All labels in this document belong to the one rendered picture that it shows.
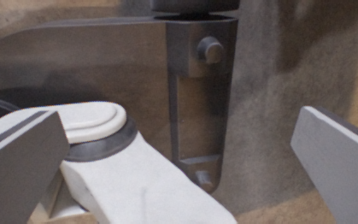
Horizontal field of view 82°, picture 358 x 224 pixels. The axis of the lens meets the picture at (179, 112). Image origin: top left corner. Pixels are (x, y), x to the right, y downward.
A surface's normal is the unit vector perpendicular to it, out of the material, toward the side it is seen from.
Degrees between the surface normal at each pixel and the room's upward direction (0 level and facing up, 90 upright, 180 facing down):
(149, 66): 0
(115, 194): 90
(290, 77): 0
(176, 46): 45
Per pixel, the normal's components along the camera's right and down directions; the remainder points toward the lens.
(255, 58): 0.20, 0.47
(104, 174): -0.02, -0.87
